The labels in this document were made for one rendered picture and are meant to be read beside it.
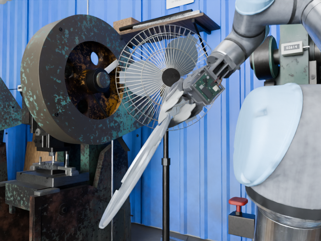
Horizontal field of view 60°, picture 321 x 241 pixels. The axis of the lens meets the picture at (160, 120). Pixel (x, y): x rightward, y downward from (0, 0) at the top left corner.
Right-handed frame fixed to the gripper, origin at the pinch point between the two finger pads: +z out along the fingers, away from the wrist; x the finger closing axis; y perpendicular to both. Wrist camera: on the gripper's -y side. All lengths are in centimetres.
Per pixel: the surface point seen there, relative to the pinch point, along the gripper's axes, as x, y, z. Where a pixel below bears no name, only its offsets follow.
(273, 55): 22, -34, -63
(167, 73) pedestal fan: -1, -75, -38
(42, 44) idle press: -57, -96, -5
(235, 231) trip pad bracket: 53, -28, 2
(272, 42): 17, -33, -65
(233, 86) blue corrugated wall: 54, -151, -104
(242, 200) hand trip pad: 47, -27, -8
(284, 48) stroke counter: 18, -21, -57
